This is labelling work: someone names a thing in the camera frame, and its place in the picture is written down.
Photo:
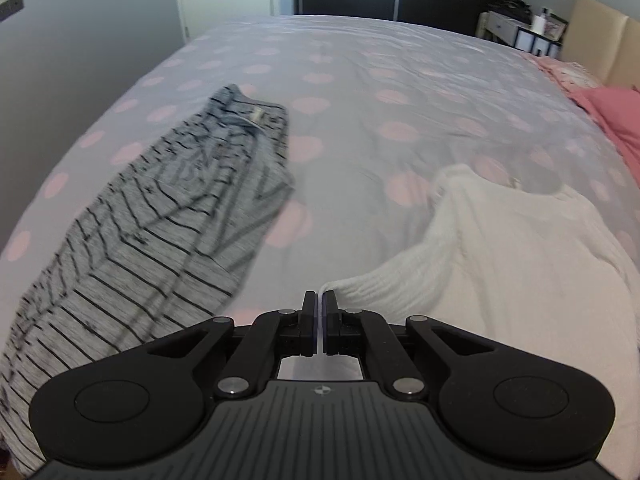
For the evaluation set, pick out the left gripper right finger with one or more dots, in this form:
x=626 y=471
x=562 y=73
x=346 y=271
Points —
x=366 y=336

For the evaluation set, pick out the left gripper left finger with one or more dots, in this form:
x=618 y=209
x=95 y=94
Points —
x=258 y=349

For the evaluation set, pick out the grey striped garment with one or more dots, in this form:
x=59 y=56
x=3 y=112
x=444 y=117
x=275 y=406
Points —
x=168 y=243

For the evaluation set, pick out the white knitted sweater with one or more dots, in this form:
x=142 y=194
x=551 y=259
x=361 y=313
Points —
x=539 y=272

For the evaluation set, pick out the grey pink-dotted bed sheet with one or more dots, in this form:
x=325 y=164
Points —
x=375 y=110

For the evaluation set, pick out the white bedside table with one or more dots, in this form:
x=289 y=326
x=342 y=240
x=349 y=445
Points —
x=512 y=33

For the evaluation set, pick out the pink pillow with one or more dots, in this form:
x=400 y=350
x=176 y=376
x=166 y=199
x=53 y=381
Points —
x=617 y=112

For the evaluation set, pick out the white tissue roll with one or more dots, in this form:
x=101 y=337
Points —
x=538 y=24

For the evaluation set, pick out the beige padded headboard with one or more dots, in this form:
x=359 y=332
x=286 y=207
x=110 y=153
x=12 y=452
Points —
x=605 y=42

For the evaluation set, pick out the grey wall switch plate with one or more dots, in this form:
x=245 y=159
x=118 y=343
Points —
x=10 y=7

